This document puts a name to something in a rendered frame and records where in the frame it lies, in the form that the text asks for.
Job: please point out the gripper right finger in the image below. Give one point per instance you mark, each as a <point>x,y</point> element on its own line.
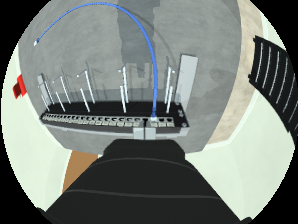
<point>150,132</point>

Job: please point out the blue patch cord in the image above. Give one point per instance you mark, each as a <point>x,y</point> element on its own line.
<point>145,35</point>

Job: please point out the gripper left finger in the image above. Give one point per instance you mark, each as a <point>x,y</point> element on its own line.
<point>139,131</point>

